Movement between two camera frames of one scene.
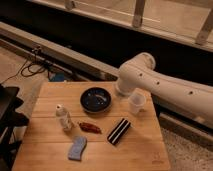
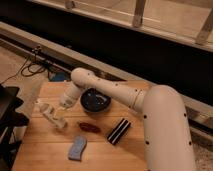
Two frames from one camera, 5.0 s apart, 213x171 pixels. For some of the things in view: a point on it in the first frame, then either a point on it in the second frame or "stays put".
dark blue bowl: [95, 100] stays put
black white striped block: [118, 131] stays put
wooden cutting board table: [89, 126] stays put
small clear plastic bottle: [64, 117] → [48, 111]
